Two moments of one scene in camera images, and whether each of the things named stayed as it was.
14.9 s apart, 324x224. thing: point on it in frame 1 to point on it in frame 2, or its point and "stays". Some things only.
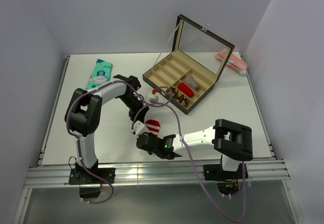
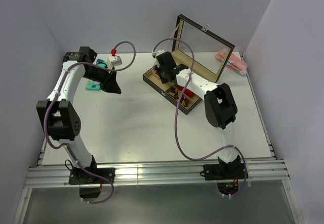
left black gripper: x=139 y=113 to x=110 y=84
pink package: x=237 y=65 stays
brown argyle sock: x=179 y=96 stays
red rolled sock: x=186 y=89 stays
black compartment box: x=185 y=77 stays
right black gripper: x=150 y=133 to x=158 y=69
